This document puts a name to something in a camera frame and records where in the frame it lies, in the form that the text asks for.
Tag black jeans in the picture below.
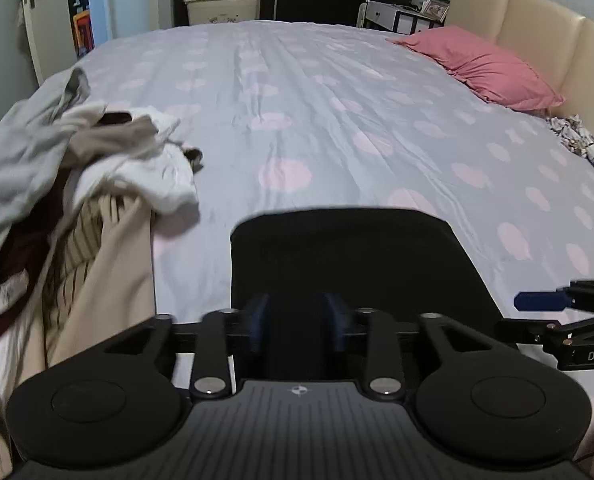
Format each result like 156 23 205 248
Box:
229 206 508 384

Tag beige ribbed garment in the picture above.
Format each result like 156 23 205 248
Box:
0 191 155 479

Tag black white patterned cloth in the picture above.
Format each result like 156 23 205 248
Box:
546 115 594 169

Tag striped brown garment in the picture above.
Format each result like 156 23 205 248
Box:
42 194 135 356

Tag white knit garment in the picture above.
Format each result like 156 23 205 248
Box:
57 102 201 218

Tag dark red garment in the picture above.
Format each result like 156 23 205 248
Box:
0 168 74 339

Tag pink pillow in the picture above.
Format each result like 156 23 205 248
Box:
389 26 565 112

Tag beige padded headboard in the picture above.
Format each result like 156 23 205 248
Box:
446 0 594 134

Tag grey pink-dotted bed sheet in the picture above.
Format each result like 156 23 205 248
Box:
0 19 594 461

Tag light grey garment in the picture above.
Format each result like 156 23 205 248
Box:
0 67 90 250

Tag white bedside table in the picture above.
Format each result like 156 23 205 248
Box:
358 0 443 36

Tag cream storage box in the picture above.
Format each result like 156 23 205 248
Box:
183 0 259 25

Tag cream bedroom door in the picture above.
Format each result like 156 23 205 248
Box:
22 0 76 86

